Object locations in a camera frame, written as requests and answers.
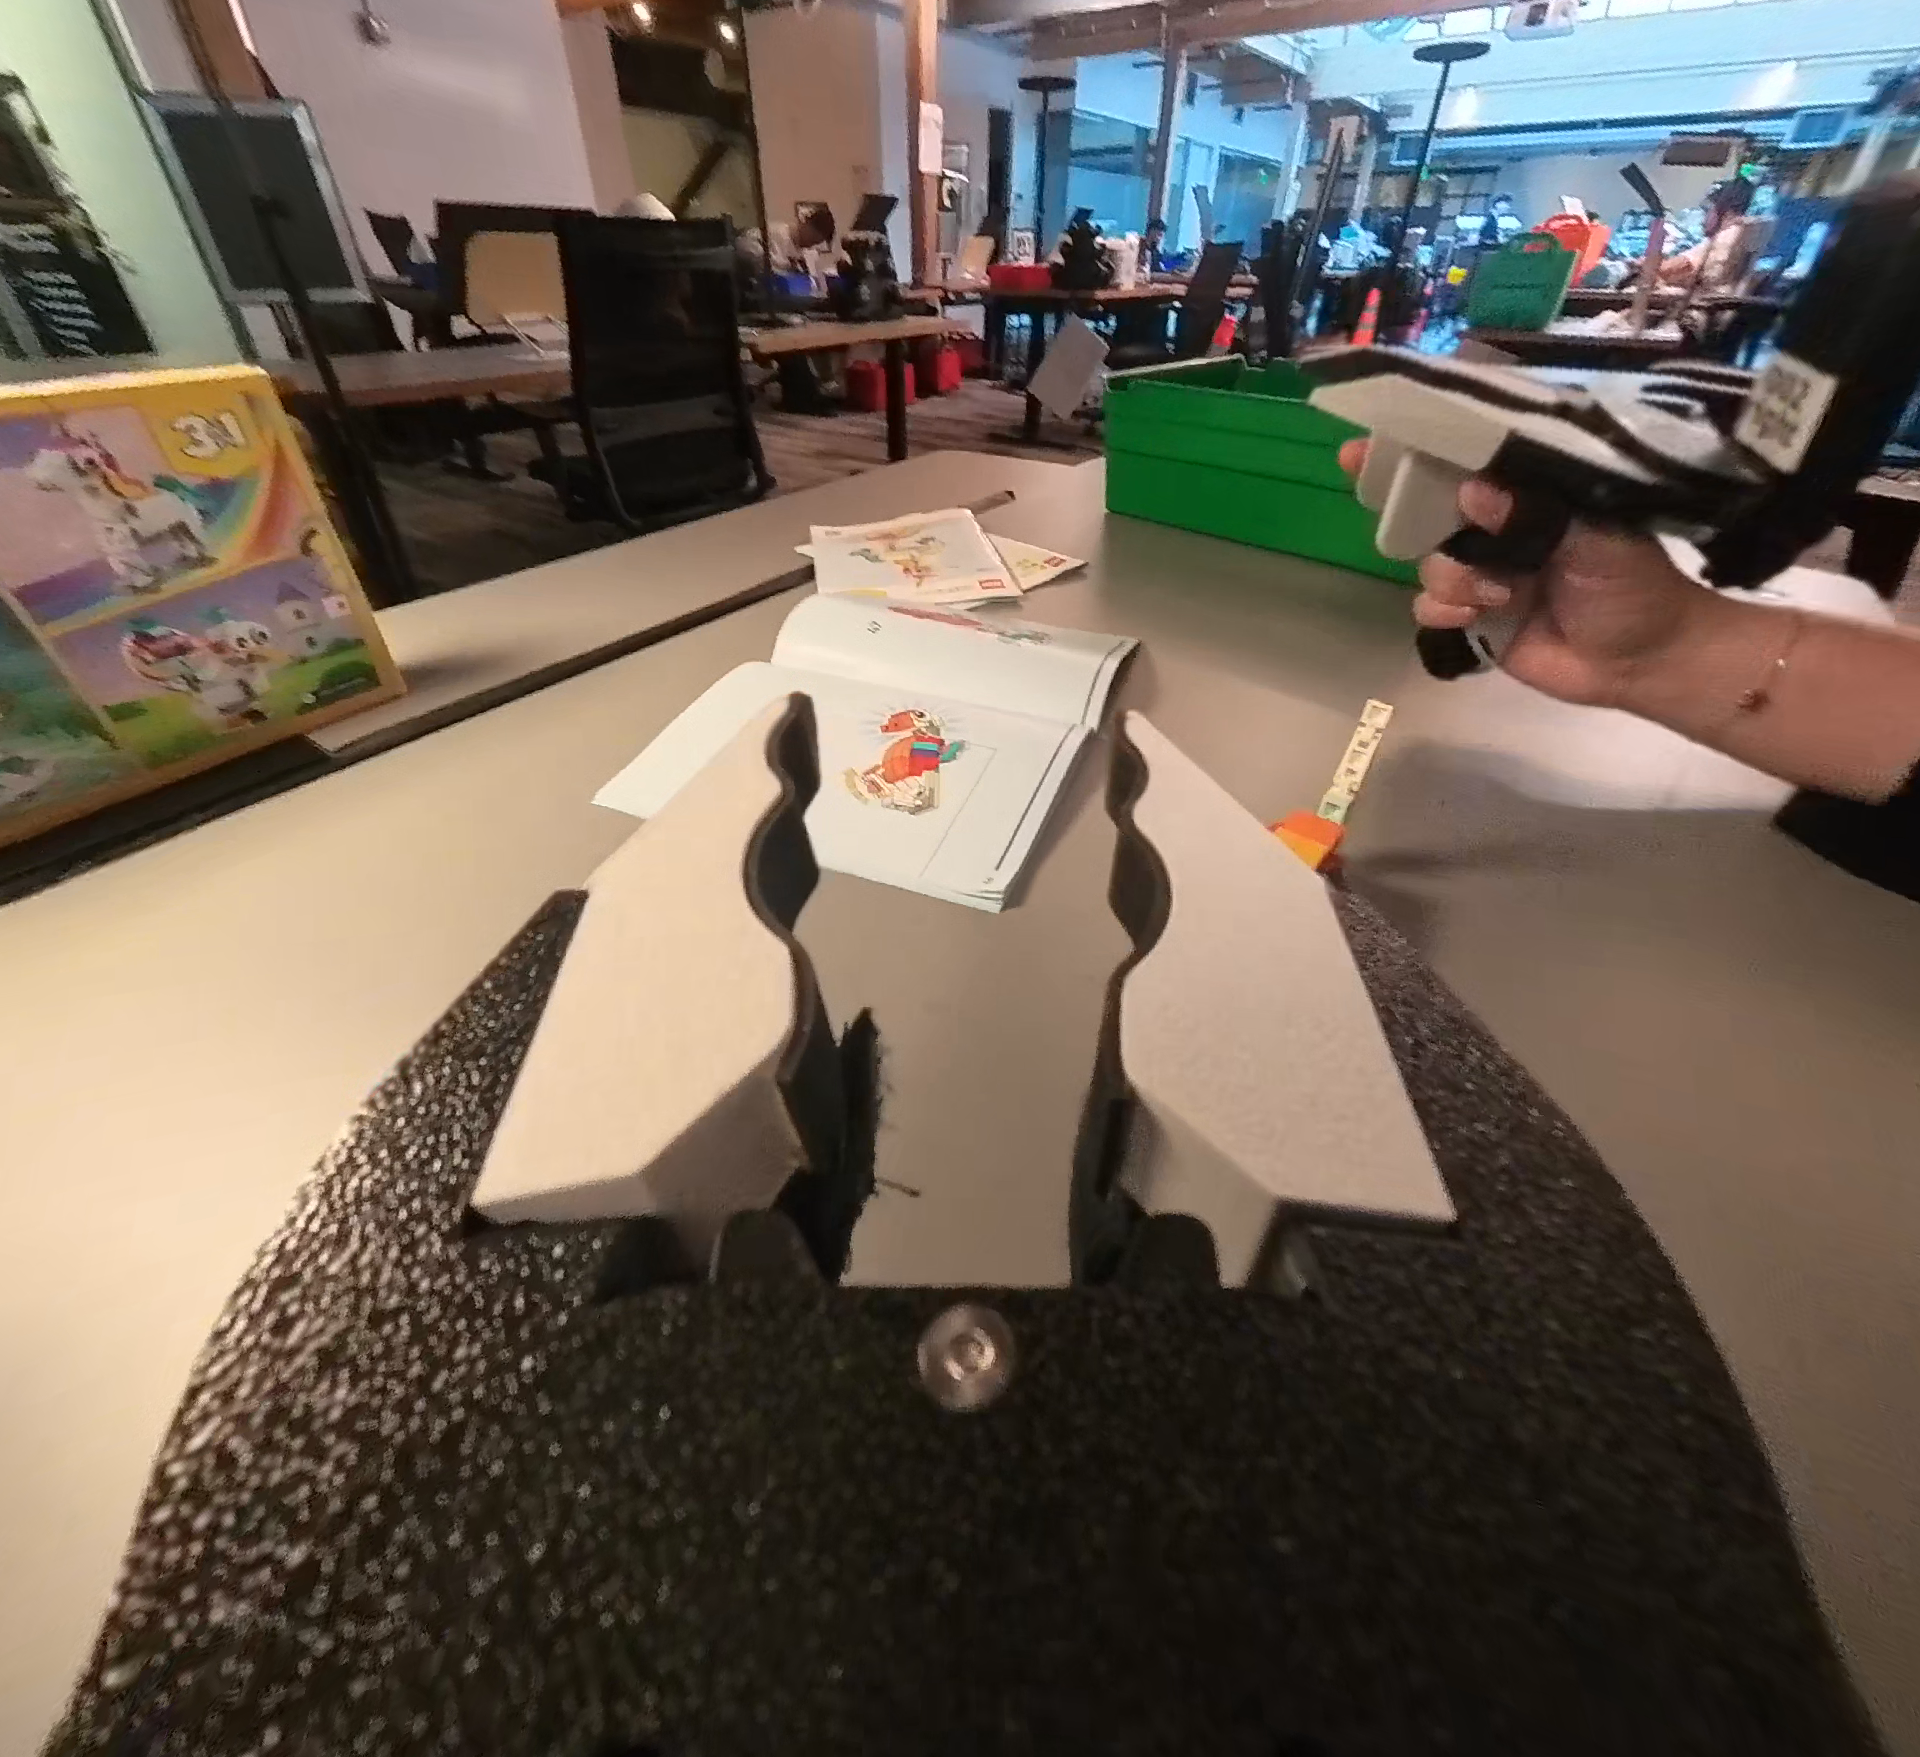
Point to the small folded leaflet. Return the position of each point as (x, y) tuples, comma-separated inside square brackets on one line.
[(1049, 566)]

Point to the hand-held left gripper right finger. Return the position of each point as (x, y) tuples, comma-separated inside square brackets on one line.
[(1275, 1038)]

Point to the orange lego seahorse figure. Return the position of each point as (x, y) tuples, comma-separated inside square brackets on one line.
[(1306, 841)]

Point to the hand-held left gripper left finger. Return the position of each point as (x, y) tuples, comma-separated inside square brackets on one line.
[(660, 1007)]

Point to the green plastic bin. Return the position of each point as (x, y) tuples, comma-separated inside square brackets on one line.
[(1231, 483)]

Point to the instruction booklet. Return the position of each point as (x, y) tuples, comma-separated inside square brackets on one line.
[(899, 558), (961, 670)]

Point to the dark wooden table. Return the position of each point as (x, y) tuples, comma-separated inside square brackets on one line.
[(856, 332)]

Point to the white ceiling projector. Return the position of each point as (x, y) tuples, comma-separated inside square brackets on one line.
[(1546, 10)]

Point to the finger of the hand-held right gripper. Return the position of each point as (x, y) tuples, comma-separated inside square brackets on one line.
[(1441, 373), (1425, 483)]

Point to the green tote bag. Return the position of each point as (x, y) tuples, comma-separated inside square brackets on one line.
[(1519, 287)]

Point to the black mesh office chair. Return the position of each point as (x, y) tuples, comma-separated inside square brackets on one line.
[(660, 347)]

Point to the yellow lego set box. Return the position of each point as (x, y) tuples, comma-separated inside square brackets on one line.
[(180, 587)]

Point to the closed instruction booklet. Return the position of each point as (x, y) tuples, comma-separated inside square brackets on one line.
[(899, 558)]

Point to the white sign board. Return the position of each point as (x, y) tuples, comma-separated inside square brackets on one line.
[(1074, 369)]

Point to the black floor lamp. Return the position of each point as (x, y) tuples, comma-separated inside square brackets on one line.
[(1048, 81), (1453, 53)]

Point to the person's right forearm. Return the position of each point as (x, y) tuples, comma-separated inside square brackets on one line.
[(1845, 692)]

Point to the orange traffic cone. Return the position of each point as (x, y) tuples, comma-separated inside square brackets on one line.
[(1368, 326)]

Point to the wooden back office chair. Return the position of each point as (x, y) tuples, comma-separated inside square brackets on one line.
[(511, 273)]

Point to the black easel board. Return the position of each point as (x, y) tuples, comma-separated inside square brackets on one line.
[(255, 198)]

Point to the person's right hand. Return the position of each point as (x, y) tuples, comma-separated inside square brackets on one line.
[(1605, 618)]

